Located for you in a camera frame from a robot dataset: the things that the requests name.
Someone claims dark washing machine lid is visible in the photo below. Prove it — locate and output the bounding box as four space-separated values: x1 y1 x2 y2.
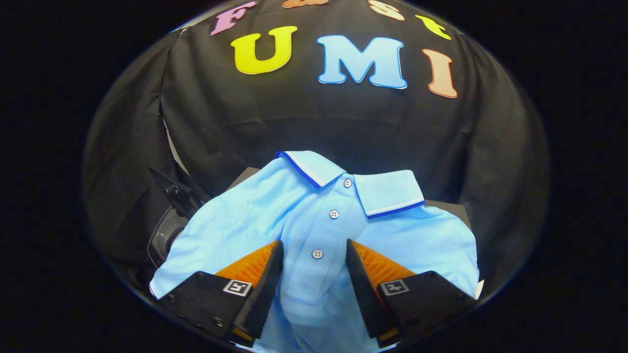
147 167 202 219

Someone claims black backdrop cloth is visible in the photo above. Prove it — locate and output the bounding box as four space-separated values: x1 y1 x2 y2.
82 0 550 295

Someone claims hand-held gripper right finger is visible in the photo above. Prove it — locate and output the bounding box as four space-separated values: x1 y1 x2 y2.
346 239 479 349

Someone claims light blue polo shirt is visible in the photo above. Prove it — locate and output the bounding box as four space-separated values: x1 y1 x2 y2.
150 150 480 353

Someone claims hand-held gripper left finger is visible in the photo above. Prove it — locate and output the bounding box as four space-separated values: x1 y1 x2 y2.
158 240 285 348

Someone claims grey cabinet with dark top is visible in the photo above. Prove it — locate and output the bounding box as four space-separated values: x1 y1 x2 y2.
228 167 472 231

